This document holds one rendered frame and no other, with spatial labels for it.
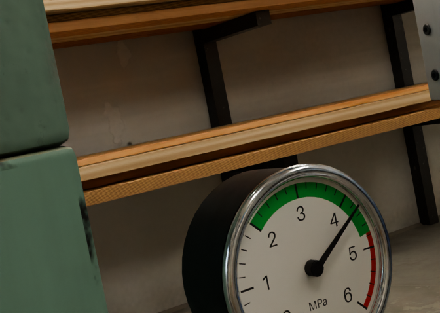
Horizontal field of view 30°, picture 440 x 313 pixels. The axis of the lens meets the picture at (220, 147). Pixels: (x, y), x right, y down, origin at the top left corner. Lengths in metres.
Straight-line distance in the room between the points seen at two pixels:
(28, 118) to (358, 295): 0.12
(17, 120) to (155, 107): 2.78
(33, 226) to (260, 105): 3.04
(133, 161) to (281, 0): 0.77
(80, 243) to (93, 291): 0.02
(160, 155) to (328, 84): 1.23
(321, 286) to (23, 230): 0.10
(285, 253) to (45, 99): 0.09
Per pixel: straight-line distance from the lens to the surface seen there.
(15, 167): 0.27
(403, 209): 3.78
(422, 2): 0.67
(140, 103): 3.02
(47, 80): 0.28
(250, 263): 0.24
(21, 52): 0.28
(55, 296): 0.28
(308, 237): 0.25
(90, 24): 2.43
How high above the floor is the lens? 0.71
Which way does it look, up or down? 3 degrees down
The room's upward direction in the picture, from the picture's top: 11 degrees counter-clockwise
